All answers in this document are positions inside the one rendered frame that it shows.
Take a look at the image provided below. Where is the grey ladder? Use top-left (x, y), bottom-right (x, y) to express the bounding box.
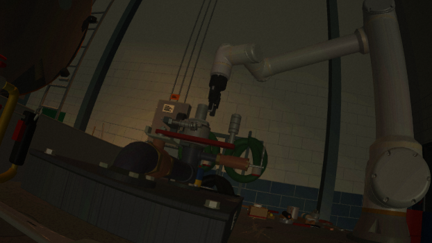
top-left (36, 9), bottom-right (106, 119)

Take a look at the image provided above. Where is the tan box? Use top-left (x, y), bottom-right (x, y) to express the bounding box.
top-left (248, 205), bottom-right (269, 220)

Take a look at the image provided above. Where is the large brown tank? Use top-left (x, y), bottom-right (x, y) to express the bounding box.
top-left (0, 0), bottom-right (94, 97)

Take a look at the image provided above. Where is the grey relief valve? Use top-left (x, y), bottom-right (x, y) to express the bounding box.
top-left (228, 113), bottom-right (243, 137)

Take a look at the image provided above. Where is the black pipe with brown flange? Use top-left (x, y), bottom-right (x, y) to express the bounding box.
top-left (112, 140), bottom-right (197, 183)

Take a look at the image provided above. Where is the dark curved rib beam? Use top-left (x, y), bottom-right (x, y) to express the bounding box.
top-left (73, 0), bottom-right (144, 133)
top-left (316, 0), bottom-right (342, 221)

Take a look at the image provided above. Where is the dark grey valve body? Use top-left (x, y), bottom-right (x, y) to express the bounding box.
top-left (181, 117), bottom-right (213, 174)

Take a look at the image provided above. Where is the blue yellow red post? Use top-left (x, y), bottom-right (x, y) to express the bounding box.
top-left (194, 161), bottom-right (206, 187)

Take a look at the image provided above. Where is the red shutoff lever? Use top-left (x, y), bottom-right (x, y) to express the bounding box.
top-left (154, 128), bottom-right (236, 150)

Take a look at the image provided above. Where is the white cup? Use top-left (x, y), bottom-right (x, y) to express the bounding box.
top-left (286, 205), bottom-right (300, 221)

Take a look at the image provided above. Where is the thin dark cable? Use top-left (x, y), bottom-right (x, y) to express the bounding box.
top-left (177, 0), bottom-right (213, 101)
top-left (183, 0), bottom-right (219, 103)
top-left (171, 0), bottom-right (208, 101)

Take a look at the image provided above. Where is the grey threaded fitting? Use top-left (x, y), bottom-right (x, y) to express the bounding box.
top-left (163, 115), bottom-right (210, 132)

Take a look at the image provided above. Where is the grey test port socket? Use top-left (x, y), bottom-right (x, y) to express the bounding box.
top-left (195, 103), bottom-right (210, 122)

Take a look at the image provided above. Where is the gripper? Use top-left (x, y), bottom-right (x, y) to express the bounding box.
top-left (208, 74), bottom-right (229, 117)

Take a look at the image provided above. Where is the grey hose rack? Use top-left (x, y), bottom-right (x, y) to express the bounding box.
top-left (211, 131), bottom-right (255, 196)

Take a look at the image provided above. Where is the grey small fitting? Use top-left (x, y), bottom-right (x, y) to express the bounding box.
top-left (303, 210), bottom-right (322, 226)

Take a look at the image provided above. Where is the red box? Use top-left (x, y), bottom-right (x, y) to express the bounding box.
top-left (406, 207), bottom-right (425, 243)

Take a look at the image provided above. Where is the black rubber ring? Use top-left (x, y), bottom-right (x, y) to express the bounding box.
top-left (201, 174), bottom-right (235, 196)

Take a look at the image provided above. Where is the green box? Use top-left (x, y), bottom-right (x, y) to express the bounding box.
top-left (41, 106), bottom-right (67, 123)

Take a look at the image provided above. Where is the copper gauge adaptor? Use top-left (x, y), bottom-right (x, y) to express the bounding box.
top-left (215, 153), bottom-right (251, 171)

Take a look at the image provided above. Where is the dark ribbed base plinth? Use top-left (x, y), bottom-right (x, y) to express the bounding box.
top-left (28, 147), bottom-right (244, 243)

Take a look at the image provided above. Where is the yellow pipe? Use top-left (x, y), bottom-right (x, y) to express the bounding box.
top-left (0, 81), bottom-right (20, 184)

